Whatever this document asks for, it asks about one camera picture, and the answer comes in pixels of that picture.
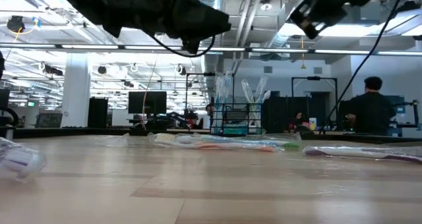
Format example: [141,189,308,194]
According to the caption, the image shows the silver smooth ceiling duct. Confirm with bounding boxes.
[265,0,314,50]

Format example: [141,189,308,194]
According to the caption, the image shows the white square pillar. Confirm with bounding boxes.
[61,52,92,128]

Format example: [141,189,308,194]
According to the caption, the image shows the black cabinet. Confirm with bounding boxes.
[87,97,109,128]

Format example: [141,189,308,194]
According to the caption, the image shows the silver ribbed ceiling duct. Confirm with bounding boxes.
[193,0,228,98]

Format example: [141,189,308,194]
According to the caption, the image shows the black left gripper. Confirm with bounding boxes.
[111,0,231,55]

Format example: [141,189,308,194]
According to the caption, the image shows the long strip light bar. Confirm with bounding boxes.
[0,43,422,57]

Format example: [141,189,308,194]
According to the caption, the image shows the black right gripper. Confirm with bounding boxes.
[289,0,350,40]

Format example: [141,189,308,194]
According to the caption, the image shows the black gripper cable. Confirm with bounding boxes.
[144,29,216,59]
[324,0,407,134]

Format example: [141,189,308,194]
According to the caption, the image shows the black partition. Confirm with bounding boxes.
[263,91,330,134]

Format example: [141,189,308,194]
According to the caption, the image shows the black wire toothbrush holder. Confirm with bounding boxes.
[210,101,264,136]

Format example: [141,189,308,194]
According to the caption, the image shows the yellow hanging cord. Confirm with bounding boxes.
[299,35,307,70]

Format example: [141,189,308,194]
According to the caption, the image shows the black ceiling device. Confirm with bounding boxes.
[5,14,40,42]

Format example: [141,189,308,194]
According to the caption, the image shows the orange toothbrush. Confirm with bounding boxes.
[148,133,278,152]

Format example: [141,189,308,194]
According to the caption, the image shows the person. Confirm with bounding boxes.
[344,76,397,136]
[289,111,314,134]
[204,102,216,119]

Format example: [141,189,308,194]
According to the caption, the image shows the blue storage boxes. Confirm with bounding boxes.
[388,95,422,138]

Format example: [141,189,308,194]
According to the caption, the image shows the crumpled clear plastic wrapper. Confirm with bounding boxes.
[97,133,131,148]

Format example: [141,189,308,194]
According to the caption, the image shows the black background monitor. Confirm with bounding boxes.
[127,91,168,120]

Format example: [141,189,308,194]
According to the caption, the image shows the black aluminium table frame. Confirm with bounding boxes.
[13,126,422,144]

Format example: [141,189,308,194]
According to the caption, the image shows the purple toothbrush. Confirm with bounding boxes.
[302,145,422,165]
[0,136,47,184]

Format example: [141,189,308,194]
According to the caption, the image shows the black station frame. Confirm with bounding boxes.
[185,72,235,132]
[291,76,339,119]

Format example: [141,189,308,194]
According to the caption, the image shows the black chair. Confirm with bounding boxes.
[0,88,19,141]

